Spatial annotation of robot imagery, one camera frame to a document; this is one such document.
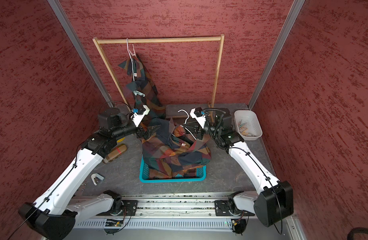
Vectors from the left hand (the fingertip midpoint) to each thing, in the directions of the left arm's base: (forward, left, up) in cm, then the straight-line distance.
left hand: (151, 121), depth 69 cm
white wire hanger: (-2, -15, -1) cm, 16 cm away
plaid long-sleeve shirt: (-8, -10, -16) cm, 21 cm away
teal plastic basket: (-18, +6, -26) cm, 32 cm away
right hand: (-1, -16, -3) cm, 16 cm away
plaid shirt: (+29, +11, -4) cm, 31 cm away
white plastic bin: (+24, -62, -33) cm, 75 cm away
